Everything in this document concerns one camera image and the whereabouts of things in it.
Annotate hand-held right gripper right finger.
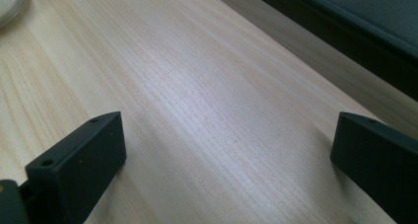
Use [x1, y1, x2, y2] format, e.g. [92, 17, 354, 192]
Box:
[329, 111, 418, 224]

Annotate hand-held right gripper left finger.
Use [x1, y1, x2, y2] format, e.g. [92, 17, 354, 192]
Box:
[25, 111, 128, 224]

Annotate dark furniture panel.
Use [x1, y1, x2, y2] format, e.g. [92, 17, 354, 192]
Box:
[241, 0, 418, 103]

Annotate white round dish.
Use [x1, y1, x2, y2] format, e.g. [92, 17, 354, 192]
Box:
[0, 0, 28, 30]

